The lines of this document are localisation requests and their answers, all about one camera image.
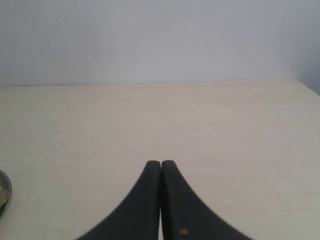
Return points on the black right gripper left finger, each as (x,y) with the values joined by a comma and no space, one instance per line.
(137,216)

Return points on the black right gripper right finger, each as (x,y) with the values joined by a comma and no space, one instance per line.
(184,215)

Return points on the round silver metal plate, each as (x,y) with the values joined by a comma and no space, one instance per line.
(6,191)

